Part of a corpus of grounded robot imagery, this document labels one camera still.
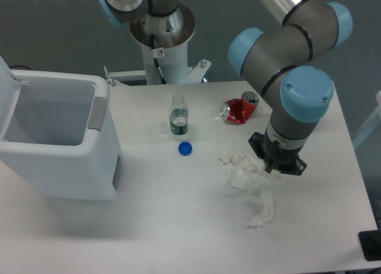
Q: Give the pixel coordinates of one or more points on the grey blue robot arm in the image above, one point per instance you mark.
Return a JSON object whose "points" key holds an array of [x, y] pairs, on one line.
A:
{"points": [[276, 65]]}

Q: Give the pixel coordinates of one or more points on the white frame at right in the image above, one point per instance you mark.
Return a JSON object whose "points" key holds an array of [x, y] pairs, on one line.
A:
{"points": [[369, 125]]}

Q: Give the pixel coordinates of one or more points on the blue bottle cap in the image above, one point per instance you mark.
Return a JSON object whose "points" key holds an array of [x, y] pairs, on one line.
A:
{"points": [[185, 148]]}

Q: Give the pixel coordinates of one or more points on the black device at edge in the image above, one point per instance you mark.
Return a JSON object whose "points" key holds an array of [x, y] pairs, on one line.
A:
{"points": [[370, 244]]}

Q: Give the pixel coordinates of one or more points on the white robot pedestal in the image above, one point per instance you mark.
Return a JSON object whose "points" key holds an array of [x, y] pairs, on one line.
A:
{"points": [[164, 46]]}

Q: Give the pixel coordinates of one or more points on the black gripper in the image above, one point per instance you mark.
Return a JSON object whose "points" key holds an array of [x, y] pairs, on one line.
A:
{"points": [[275, 157]]}

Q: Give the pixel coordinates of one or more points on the white paper ball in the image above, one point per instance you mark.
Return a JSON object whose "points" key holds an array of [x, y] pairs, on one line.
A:
{"points": [[248, 177]]}

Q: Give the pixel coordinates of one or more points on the clear plastic bottle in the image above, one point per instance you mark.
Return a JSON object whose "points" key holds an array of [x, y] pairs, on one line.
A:
{"points": [[178, 115]]}

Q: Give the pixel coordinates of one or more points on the white bottle cap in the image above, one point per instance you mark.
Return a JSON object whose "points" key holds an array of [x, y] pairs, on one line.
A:
{"points": [[163, 128]]}

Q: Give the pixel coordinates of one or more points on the white trash bin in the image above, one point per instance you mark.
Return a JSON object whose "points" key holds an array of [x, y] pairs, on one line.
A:
{"points": [[58, 134]]}

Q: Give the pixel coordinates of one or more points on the crushed red soda can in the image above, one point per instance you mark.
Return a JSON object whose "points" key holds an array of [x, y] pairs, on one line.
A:
{"points": [[238, 110]]}

